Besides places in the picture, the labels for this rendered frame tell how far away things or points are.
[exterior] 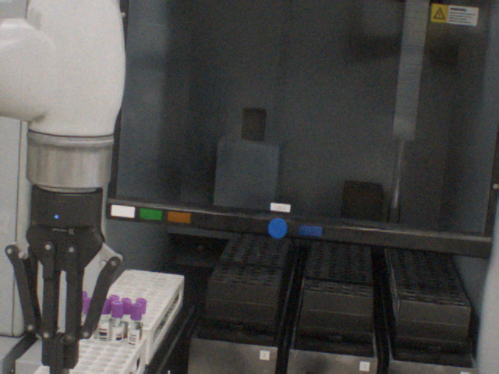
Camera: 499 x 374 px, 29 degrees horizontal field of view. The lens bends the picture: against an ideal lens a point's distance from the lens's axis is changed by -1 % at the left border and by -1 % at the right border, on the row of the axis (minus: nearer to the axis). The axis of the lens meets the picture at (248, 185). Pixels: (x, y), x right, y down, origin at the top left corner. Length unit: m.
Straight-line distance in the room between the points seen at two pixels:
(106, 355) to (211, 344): 0.29
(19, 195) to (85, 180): 0.62
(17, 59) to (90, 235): 0.20
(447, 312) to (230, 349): 0.34
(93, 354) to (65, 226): 0.29
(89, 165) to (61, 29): 0.14
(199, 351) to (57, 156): 0.60
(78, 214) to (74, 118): 0.10
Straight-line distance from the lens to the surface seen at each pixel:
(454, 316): 1.55
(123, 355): 1.24
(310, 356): 1.48
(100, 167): 1.00
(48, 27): 0.97
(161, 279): 1.59
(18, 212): 1.61
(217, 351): 1.49
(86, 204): 1.00
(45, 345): 1.07
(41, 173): 0.99
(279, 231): 1.49
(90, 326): 1.05
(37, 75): 0.97
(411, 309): 1.54
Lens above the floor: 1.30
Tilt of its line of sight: 10 degrees down
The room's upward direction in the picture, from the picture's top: 5 degrees clockwise
